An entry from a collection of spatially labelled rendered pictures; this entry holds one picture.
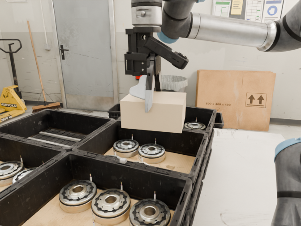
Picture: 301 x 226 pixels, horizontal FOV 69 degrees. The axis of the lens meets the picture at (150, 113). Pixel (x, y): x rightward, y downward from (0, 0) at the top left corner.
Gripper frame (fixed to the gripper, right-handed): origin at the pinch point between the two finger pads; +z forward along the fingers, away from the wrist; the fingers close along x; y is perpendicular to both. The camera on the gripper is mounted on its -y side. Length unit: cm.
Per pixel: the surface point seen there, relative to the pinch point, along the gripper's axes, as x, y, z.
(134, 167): 6.8, 4.5, 16.6
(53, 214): 17.8, 24.1, 26.5
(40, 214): 18.7, 27.3, 26.4
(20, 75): -288, 314, 51
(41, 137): -22, 59, 26
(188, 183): 10.4, -10.6, 16.7
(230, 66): -287, -54, 26
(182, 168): -10.9, -7.8, 26.7
